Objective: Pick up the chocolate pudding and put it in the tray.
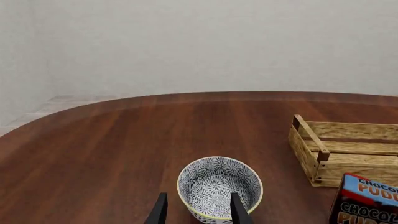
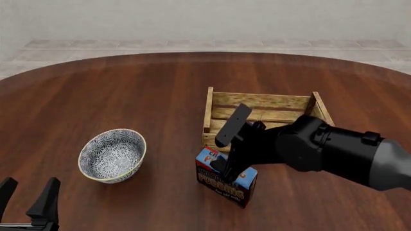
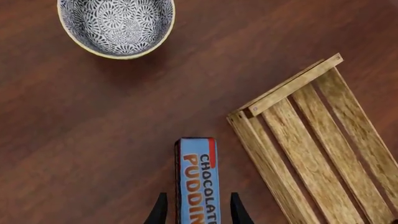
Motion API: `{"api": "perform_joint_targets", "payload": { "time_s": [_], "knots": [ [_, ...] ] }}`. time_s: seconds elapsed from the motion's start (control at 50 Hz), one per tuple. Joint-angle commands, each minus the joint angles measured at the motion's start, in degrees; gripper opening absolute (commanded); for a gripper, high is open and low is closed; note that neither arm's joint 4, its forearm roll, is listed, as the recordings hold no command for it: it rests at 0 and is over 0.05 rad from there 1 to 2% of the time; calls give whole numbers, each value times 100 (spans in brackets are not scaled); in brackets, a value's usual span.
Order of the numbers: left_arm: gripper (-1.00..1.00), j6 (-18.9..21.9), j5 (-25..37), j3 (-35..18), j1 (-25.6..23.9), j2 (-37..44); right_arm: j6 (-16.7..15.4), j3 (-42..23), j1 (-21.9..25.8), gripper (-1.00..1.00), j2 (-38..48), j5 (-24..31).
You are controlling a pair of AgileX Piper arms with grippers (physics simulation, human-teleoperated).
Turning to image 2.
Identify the patterned blue-white ceramic bowl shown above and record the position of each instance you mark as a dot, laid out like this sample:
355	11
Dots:
112	156

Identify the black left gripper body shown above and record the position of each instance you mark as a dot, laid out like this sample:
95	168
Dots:
29	227

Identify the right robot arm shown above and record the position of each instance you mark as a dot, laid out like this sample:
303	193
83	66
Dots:
353	150

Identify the flat plate on black stalk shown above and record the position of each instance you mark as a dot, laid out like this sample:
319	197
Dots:
233	125

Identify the wooden slat tray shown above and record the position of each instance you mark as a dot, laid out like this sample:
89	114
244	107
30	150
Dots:
257	99

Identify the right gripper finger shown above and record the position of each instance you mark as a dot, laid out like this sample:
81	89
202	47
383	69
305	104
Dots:
218	165
232	176

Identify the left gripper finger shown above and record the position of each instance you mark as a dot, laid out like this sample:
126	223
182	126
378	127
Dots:
45	202
8	192

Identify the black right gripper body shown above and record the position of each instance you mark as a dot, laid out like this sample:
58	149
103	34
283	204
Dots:
247	149

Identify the chocolate pudding box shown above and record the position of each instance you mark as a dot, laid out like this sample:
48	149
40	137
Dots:
221	190

